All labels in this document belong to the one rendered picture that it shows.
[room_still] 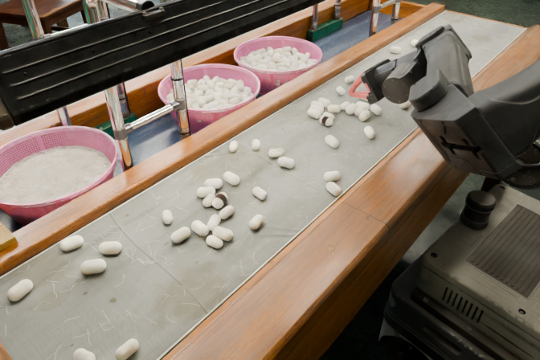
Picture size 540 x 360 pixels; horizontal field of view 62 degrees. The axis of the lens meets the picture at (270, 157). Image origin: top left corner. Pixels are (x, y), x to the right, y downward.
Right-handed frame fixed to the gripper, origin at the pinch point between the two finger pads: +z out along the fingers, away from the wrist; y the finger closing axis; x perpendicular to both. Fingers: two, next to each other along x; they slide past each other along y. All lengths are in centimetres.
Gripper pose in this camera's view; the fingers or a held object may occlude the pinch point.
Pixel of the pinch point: (352, 92)
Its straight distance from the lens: 105.8
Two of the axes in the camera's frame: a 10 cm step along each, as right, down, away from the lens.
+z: -5.9, 2.0, 7.8
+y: -6.5, 4.5, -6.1
